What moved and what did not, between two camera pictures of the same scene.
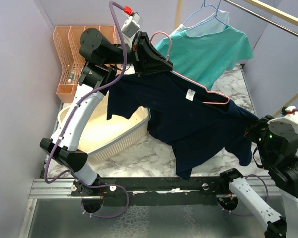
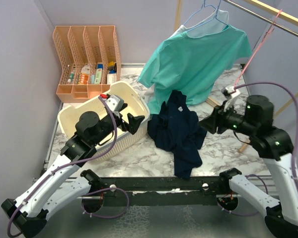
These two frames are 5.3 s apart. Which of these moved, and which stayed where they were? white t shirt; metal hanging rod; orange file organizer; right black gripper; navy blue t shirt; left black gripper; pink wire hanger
Moved: navy blue t shirt; left black gripper; right black gripper; pink wire hanger
Stayed: metal hanging rod; orange file organizer; white t shirt
